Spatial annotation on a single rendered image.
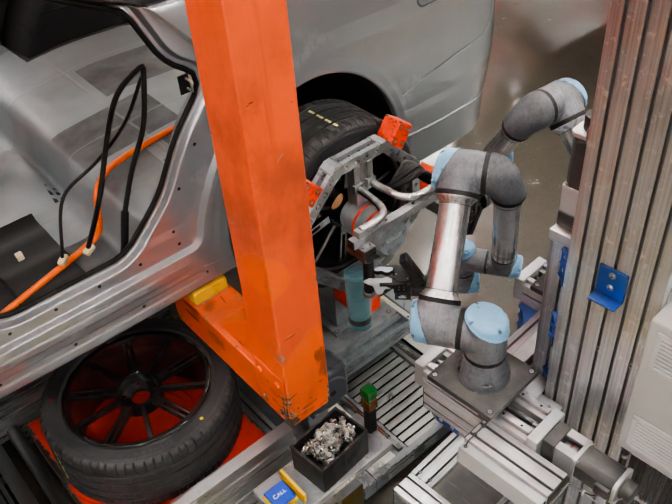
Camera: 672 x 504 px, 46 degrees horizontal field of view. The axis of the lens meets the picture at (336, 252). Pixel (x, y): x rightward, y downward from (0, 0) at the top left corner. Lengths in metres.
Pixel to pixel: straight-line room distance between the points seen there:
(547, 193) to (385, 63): 1.74
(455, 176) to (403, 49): 0.85
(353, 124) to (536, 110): 0.60
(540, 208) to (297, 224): 2.34
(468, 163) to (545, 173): 2.36
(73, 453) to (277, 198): 1.16
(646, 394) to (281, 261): 0.96
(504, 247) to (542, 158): 2.28
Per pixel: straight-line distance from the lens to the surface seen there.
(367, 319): 2.80
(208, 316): 2.69
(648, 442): 2.16
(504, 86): 5.26
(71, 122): 3.22
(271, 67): 1.78
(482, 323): 2.08
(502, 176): 2.11
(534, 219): 4.12
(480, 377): 2.18
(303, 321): 2.25
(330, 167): 2.51
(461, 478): 2.78
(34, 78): 3.61
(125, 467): 2.60
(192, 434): 2.60
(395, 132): 2.64
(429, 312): 2.10
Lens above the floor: 2.53
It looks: 40 degrees down
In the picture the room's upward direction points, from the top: 5 degrees counter-clockwise
